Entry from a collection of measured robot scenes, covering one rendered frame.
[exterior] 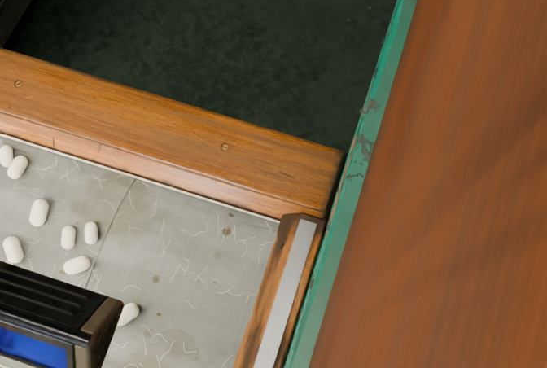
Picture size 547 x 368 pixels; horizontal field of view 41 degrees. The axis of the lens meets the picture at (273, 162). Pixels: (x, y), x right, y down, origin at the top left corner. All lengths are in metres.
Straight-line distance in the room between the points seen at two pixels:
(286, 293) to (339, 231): 0.41
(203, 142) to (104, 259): 0.21
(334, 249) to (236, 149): 0.56
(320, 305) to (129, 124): 0.63
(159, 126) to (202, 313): 0.27
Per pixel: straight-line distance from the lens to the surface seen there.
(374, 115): 0.49
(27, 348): 0.69
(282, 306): 0.87
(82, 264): 1.02
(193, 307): 1.00
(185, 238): 1.02
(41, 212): 1.05
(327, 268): 0.47
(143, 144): 1.03
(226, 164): 1.01
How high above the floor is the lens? 1.73
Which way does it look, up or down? 75 degrees down
